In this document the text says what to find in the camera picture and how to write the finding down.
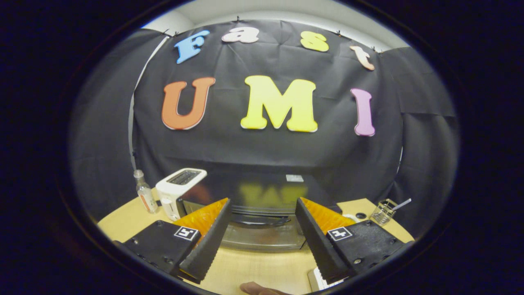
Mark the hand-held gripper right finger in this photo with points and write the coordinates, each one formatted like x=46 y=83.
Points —
x=319 y=246

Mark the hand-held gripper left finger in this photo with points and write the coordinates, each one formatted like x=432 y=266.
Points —
x=211 y=246

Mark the black toaster oven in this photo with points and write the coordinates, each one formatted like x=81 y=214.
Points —
x=266 y=184

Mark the white slot toaster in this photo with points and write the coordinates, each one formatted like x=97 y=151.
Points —
x=172 y=196

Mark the small white plastic tray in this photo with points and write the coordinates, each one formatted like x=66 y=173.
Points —
x=317 y=281

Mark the white divided dish with beans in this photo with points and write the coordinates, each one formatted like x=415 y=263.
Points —
x=351 y=217

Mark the small black round cap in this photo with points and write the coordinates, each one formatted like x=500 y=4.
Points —
x=361 y=215

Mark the clear bottle with orange label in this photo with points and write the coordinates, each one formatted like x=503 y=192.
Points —
x=146 y=200

